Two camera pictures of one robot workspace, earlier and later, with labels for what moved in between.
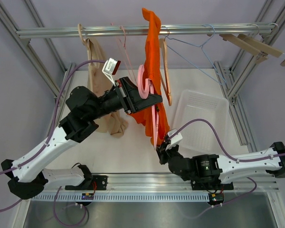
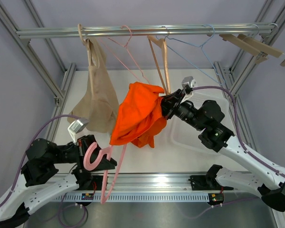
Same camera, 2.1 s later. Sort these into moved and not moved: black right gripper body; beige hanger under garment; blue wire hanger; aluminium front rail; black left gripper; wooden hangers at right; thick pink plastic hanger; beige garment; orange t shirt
Moved: black left gripper; thick pink plastic hanger; black right gripper body; orange t shirt
Not moved: wooden hangers at right; aluminium front rail; beige hanger under garment; blue wire hanger; beige garment
